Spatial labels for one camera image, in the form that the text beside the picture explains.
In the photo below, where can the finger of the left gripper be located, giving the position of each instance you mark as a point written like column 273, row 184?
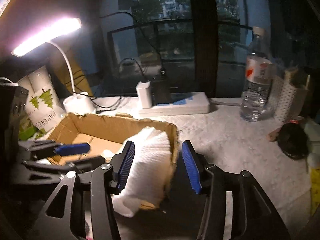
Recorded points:
column 57, row 166
column 46, row 149

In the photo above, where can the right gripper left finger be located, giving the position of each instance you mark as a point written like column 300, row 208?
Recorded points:
column 63, row 216

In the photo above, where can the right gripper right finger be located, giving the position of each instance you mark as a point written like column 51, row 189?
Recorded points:
column 254, row 215

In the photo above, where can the white paper towel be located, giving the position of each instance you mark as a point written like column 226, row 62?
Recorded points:
column 148, row 174

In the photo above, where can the green paper cup pack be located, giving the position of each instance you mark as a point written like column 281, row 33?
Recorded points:
column 29, row 129

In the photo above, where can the cardboard box tray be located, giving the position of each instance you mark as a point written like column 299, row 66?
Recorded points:
column 106, row 136

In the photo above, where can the white paper cup pack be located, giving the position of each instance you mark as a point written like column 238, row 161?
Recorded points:
column 43, row 107

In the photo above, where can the white patterned tablecloth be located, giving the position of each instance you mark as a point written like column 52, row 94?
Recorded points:
column 233, row 145

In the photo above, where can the yellow package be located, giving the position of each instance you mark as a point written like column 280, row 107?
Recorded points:
column 315, row 188

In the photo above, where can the black round object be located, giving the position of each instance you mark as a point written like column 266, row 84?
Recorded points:
column 293, row 141

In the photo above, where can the white charger adapter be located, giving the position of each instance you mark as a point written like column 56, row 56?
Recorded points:
column 143, row 90

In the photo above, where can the black charger adapter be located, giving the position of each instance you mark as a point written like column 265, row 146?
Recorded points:
column 161, row 88

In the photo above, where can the white perforated organizer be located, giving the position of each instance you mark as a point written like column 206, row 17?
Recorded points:
column 288, row 94

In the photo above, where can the clear water bottle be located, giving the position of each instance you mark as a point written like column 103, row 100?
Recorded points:
column 258, row 75

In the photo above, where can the white power strip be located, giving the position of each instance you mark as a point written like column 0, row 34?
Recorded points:
column 182, row 104

